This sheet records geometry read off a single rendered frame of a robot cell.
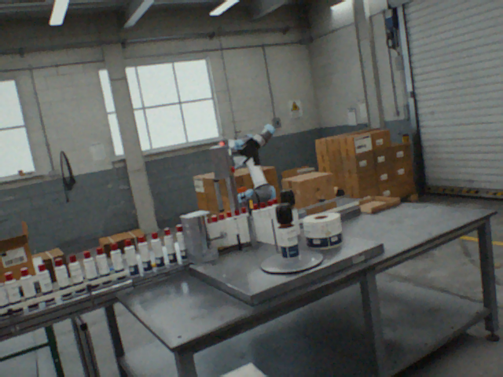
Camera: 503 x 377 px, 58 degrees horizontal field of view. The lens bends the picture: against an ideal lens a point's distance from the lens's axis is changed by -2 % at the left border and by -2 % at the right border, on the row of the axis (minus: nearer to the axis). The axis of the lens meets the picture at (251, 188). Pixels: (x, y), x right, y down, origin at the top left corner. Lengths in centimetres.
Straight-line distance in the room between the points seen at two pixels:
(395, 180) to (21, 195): 565
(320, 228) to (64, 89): 611
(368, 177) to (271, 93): 326
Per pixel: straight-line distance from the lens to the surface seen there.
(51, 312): 249
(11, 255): 358
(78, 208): 791
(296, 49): 956
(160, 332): 195
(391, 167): 687
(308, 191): 331
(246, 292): 202
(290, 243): 222
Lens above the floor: 160
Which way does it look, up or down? 8 degrees down
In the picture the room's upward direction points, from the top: 10 degrees counter-clockwise
